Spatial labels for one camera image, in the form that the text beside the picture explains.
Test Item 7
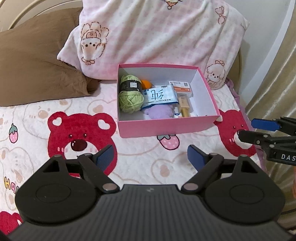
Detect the beige striped curtain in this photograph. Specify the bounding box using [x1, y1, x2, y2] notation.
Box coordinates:
[247, 26, 295, 214]

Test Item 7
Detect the brown pillow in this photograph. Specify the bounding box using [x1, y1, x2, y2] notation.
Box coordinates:
[1, 8, 99, 106]

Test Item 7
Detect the beige headboard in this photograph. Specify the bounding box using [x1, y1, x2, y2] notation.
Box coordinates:
[1, 0, 83, 32]

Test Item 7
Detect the orange slice toy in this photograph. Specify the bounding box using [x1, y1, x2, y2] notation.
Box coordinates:
[141, 79, 152, 90]

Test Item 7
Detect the white orange card box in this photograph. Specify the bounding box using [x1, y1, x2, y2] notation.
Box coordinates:
[169, 81, 193, 98]

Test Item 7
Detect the red bear bed sheet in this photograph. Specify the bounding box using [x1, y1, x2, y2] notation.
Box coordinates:
[1, 80, 260, 234]

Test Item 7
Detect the blue wet wipes pack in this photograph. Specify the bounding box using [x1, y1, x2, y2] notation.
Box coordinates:
[141, 84, 178, 109]

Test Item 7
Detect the purple plush toy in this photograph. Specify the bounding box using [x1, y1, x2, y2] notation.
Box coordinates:
[142, 104, 174, 120]

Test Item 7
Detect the green yarn ball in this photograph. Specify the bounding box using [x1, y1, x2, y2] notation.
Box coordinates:
[118, 75, 144, 113]

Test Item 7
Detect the pink cartoon pillow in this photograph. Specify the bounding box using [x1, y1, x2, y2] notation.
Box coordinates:
[57, 0, 249, 90]

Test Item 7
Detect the pink cardboard box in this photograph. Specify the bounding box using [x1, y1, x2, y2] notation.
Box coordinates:
[117, 63, 220, 138]

